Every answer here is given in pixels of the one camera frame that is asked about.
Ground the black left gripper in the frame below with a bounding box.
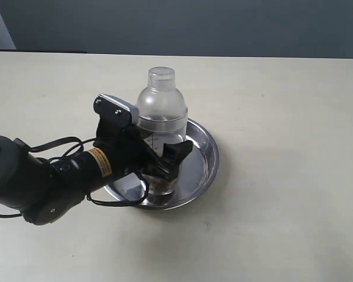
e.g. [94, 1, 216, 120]
[92, 119, 194, 180]

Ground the clear plastic shaker bottle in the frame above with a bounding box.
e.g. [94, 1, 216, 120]
[135, 66, 189, 197]

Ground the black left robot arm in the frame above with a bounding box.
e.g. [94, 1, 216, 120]
[0, 120, 193, 226]

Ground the round stainless steel plate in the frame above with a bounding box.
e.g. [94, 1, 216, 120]
[91, 119, 219, 210]

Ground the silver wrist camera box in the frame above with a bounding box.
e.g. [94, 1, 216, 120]
[94, 93, 139, 128]

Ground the black camera cable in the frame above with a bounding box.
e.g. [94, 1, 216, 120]
[0, 136, 149, 219]

